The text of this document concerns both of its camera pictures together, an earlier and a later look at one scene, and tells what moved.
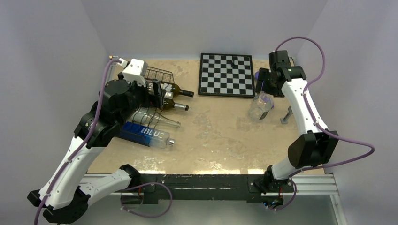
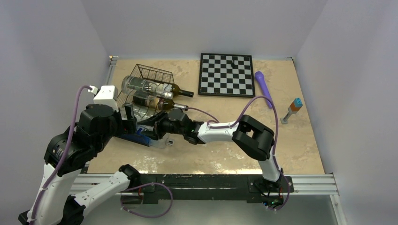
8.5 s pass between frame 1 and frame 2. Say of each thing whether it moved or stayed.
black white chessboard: stayed
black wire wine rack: stayed
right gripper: moved
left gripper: moved
